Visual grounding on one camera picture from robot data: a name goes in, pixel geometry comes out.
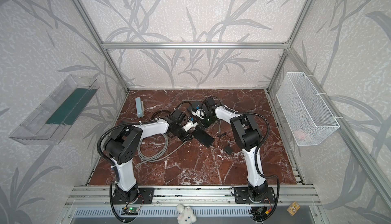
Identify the green lit controller board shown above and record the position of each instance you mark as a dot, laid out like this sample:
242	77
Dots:
130	211

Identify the pink object in basket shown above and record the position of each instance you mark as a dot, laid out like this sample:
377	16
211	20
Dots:
300	135

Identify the white wire mesh basket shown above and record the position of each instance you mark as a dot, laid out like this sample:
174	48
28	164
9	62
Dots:
304	108

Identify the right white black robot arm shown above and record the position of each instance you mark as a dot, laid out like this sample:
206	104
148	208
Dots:
250	131

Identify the clear acrylic wall shelf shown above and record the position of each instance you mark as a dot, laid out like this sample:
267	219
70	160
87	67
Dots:
53	118

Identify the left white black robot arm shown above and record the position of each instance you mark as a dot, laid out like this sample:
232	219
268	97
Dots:
119	144

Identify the black network switch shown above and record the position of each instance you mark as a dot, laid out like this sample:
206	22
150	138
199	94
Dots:
203	137

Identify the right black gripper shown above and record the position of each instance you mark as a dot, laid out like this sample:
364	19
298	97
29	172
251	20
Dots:
197	108

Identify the black power adapter with cable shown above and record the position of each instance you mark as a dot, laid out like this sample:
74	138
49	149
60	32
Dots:
227	147

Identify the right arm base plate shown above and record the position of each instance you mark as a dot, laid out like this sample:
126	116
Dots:
241	196

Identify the light blue rectangular block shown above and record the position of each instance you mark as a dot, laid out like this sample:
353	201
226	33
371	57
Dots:
139	107

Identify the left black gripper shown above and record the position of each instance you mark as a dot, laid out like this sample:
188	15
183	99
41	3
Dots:
186	134

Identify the white plush toy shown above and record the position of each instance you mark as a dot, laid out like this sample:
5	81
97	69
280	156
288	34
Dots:
186	215

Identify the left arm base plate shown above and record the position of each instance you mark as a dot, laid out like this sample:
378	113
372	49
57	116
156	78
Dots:
139	196

